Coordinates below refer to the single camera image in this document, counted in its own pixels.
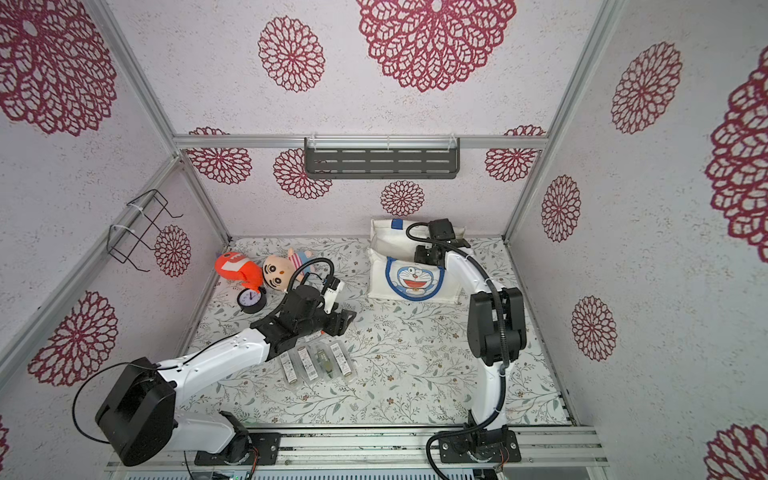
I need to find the black wire wall rack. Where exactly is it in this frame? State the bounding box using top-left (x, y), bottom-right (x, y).
top-left (105, 189), bottom-right (183, 273)

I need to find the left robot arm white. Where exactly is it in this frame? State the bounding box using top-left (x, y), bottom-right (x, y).
top-left (95, 285), bottom-right (357, 467)

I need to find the white Doraemon canvas bag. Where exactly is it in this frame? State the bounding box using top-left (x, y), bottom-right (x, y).
top-left (367, 218), bottom-right (462, 304)

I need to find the aluminium front rail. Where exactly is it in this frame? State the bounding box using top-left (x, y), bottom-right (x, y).
top-left (101, 425), bottom-right (615, 479)

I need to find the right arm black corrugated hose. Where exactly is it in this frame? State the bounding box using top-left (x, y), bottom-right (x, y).
top-left (406, 220), bottom-right (511, 480)

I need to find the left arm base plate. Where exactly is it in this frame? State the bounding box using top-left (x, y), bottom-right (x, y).
top-left (193, 432), bottom-right (282, 467)

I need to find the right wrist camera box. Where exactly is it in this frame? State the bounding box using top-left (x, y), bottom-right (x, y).
top-left (427, 218), bottom-right (457, 243)

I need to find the red plush toy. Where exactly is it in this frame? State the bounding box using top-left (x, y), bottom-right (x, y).
top-left (215, 251), bottom-right (264, 290)

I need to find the grey slotted wall shelf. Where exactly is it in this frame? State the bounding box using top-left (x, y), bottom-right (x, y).
top-left (304, 137), bottom-right (461, 180)

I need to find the pink boy plush doll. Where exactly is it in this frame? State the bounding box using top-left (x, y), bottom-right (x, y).
top-left (262, 248), bottom-right (314, 291)

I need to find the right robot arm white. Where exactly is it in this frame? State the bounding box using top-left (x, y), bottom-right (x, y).
top-left (415, 240), bottom-right (527, 431)

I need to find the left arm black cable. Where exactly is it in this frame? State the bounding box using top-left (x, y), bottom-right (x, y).
top-left (71, 256), bottom-right (336, 445)

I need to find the black round alarm clock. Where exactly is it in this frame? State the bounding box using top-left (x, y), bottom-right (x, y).
top-left (237, 287), bottom-right (267, 315)

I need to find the clear pen case green label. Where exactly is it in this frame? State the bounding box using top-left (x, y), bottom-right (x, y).
top-left (315, 344), bottom-right (338, 379)

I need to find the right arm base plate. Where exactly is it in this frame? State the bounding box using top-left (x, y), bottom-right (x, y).
top-left (439, 425), bottom-right (522, 464)

